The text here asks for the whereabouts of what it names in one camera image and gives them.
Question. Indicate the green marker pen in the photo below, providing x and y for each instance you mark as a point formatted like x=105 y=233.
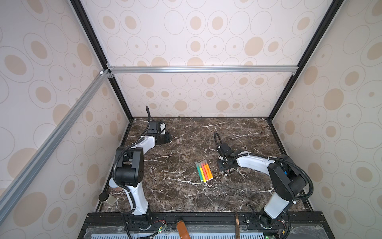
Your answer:
x=199 y=171

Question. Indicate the orange brown tool handle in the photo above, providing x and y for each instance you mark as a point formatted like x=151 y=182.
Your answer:
x=182 y=230

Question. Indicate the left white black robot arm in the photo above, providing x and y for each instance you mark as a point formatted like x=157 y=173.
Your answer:
x=128 y=167

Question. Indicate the horizontal aluminium frame bar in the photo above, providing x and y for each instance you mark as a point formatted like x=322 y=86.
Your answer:
x=203 y=69

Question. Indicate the orange marker pen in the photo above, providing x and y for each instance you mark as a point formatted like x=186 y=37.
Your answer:
x=207 y=168

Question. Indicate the red marker pen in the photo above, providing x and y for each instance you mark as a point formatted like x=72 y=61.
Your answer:
x=204 y=171

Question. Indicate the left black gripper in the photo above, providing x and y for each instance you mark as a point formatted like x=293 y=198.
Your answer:
x=168 y=139

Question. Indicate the yellow marker pen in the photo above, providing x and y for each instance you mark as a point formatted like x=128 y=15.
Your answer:
x=202 y=173

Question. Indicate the brown wooden stick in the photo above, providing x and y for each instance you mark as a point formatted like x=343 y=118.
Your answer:
x=237 y=226

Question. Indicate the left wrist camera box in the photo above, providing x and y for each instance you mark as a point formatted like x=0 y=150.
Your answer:
x=161 y=127

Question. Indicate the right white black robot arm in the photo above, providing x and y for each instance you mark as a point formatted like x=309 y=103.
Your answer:
x=290 y=182

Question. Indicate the left diagonal aluminium frame bar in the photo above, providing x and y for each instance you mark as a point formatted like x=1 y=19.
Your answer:
x=20 y=184

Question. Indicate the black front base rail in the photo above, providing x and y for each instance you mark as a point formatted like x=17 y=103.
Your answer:
x=204 y=225

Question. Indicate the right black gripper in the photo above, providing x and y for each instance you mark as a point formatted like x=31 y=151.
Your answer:
x=225 y=163

